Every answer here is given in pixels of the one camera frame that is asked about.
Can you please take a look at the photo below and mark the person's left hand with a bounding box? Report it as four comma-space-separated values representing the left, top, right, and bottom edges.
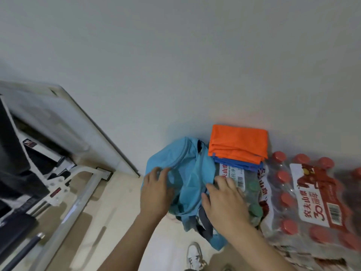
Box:
140, 167, 175, 222

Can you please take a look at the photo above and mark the person's right hand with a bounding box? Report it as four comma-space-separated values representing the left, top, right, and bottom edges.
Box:
200, 176, 258, 242

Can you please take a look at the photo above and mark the light blue backpack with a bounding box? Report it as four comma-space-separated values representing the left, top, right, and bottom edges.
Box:
143, 136, 229, 251

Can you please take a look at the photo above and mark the blue t-shirt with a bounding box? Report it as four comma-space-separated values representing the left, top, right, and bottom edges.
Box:
212, 157, 264, 175

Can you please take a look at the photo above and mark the orange t-shirt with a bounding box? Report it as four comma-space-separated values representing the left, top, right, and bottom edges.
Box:
208, 124, 269, 164

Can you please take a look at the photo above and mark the person's right forearm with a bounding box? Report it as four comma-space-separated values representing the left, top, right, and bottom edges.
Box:
225, 228, 297, 271

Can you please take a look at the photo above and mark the person's left forearm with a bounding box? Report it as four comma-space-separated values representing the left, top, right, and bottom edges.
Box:
89, 213, 165, 271

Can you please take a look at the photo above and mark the stack of water bottle packs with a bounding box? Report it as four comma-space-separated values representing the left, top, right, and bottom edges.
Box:
218, 151, 361, 271

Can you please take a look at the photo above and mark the black leg machine seat pad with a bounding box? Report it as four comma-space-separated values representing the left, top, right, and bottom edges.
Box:
0, 207, 40, 260

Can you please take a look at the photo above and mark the black leg machine back pad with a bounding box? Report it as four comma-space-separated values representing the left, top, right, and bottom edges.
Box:
0, 95, 51, 201

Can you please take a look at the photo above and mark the white leg machine frame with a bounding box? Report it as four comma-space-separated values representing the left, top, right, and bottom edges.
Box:
0, 93, 114, 271

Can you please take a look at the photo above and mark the white panel leaning on wall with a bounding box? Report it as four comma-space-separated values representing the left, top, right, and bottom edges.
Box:
0, 80, 141, 179

